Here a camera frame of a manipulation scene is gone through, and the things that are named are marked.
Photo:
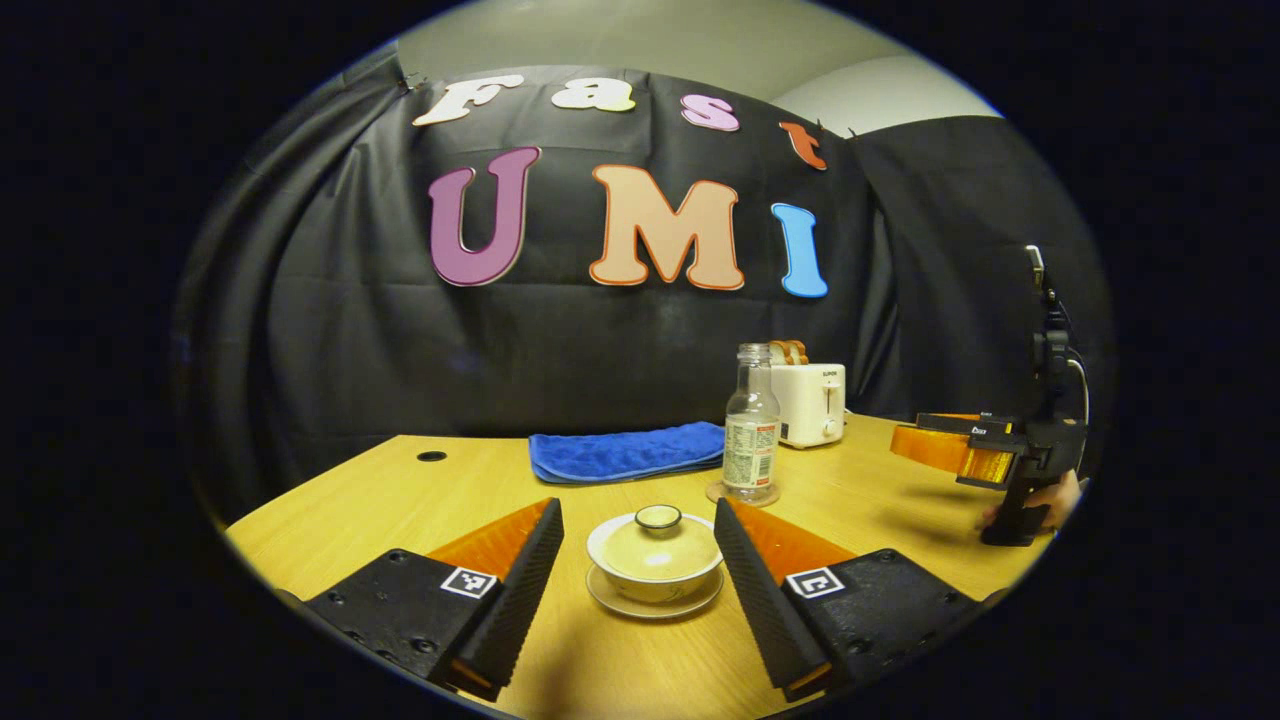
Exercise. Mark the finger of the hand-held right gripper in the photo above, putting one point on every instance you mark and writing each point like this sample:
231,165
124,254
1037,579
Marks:
940,450
970,425

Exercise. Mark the clear plastic water bottle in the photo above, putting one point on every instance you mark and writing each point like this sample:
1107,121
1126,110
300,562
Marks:
752,440

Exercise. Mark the black backdrop cloth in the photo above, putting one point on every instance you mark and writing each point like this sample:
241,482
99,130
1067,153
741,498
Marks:
350,300

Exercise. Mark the blue folded towel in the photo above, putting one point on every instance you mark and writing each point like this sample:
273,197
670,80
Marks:
620,452

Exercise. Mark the cream toaster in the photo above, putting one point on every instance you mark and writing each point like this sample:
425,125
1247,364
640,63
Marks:
815,405

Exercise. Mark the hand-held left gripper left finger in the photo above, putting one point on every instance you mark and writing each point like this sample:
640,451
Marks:
520,600

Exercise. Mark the toast bread slice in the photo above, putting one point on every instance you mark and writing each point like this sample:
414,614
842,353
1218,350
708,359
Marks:
798,351
778,352

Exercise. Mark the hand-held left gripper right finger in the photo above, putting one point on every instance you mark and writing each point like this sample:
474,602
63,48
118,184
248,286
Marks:
755,600

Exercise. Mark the beige teacup lid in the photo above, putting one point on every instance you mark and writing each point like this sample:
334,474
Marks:
660,550

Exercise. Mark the round cork coaster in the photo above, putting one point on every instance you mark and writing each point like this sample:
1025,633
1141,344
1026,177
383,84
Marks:
713,492

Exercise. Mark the beige ceramic teacup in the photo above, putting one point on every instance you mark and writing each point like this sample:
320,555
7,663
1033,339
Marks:
650,590

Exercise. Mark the beige ceramic saucer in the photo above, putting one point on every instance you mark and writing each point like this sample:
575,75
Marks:
650,610

